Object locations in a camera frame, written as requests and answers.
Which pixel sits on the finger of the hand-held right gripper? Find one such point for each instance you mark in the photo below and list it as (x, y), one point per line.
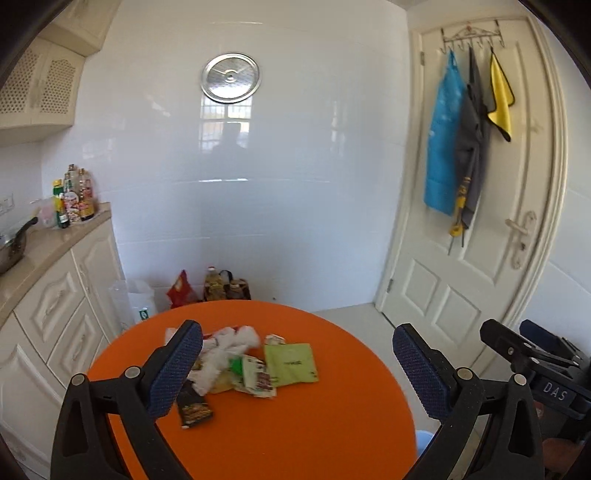
(508, 344)
(545, 334)

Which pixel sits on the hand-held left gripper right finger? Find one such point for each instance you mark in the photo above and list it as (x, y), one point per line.
(420, 374)

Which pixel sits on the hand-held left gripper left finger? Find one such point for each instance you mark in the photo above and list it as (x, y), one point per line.
(173, 369)

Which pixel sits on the black snack packet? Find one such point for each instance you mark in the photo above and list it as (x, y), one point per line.
(194, 408)

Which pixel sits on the yellowish clear wrapper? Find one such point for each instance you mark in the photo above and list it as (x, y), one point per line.
(222, 383)

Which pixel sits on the small green scrap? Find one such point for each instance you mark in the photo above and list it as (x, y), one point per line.
(236, 365)

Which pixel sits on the light blue trash bin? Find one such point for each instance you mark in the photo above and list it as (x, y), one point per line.
(422, 443)

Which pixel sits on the white and red printed wrapper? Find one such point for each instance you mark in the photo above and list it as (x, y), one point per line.
(258, 376)

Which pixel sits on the small white wrapper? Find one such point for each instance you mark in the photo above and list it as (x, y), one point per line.
(273, 339)

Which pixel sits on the yellow-green packet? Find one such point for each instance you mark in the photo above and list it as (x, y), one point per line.
(291, 364)

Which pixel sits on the white panelled door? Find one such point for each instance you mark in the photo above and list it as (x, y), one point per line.
(461, 300)

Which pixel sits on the red snack bag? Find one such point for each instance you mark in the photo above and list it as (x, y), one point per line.
(181, 288)

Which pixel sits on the dark patterned bag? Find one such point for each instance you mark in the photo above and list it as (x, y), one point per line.
(239, 287)

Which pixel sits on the white base cabinet with counter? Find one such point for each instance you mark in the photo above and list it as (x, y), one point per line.
(55, 300)

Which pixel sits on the clear condiment bottle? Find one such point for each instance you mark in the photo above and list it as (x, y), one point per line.
(72, 194)

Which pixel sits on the blue apron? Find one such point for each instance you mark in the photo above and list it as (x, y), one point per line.
(443, 147)

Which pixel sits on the grey apron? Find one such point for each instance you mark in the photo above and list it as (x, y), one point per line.
(471, 138)

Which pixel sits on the yellow cloth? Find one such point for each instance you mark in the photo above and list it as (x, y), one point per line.
(501, 101)

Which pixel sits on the metal door hook rack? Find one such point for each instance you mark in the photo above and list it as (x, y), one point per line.
(471, 37)

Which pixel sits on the white wall socket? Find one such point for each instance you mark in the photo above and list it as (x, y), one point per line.
(5, 204)

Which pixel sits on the round metal wall cover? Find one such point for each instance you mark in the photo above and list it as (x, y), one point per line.
(231, 78)

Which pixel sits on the white lattice wall cabinet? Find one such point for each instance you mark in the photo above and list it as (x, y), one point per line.
(51, 87)

